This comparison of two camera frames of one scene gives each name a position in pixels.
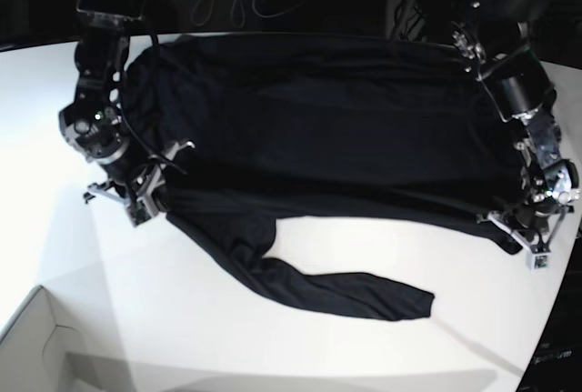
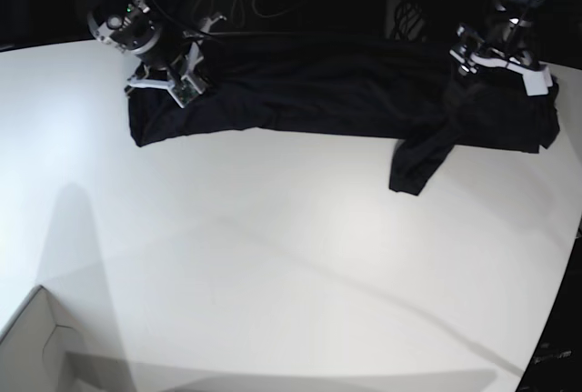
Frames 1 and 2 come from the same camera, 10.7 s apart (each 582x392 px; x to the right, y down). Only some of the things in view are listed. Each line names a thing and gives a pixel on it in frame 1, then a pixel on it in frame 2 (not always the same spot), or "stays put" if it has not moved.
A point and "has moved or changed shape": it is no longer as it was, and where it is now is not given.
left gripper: [136, 175] → [181, 79]
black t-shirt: [245, 129] has moved or changed shape
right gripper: [536, 223] → [473, 49]
